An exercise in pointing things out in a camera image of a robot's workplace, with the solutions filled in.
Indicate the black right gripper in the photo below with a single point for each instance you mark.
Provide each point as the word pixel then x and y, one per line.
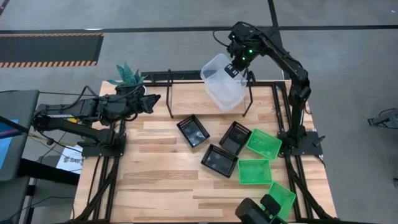
pixel 245 56

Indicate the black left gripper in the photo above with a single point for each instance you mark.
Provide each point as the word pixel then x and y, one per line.
pixel 135 104

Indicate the black slotted plastic basket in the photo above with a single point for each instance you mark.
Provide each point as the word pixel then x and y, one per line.
pixel 192 131
pixel 219 160
pixel 235 138

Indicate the green mesh plastic basket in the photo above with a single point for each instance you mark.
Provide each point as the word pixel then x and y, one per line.
pixel 253 171
pixel 264 144
pixel 284 199

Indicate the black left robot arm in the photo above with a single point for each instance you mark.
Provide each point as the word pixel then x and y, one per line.
pixel 77 130

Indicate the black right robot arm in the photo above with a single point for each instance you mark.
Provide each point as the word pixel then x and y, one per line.
pixel 289 65

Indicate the white round plant pot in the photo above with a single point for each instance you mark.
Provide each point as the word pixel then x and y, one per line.
pixel 143 91

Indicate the black ribbed floor strip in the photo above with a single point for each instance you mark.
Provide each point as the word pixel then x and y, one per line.
pixel 155 75

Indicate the green snake plant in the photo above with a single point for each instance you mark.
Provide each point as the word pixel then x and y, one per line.
pixel 127 76

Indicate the white printed paper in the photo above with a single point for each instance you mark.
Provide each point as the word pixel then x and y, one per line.
pixel 73 161

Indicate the black hazard-striped floor mat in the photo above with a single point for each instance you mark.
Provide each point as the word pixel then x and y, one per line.
pixel 46 49

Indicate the black desk crossbar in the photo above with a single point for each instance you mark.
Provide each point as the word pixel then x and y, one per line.
pixel 46 172

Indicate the blue sheet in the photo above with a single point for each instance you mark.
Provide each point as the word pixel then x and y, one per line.
pixel 4 146

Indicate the grey chair base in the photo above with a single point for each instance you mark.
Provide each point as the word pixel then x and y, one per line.
pixel 385 119

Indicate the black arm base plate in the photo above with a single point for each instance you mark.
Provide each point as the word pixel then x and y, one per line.
pixel 311 146
pixel 118 149

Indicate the black aluminium table frame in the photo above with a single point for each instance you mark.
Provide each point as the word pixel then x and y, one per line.
pixel 115 165

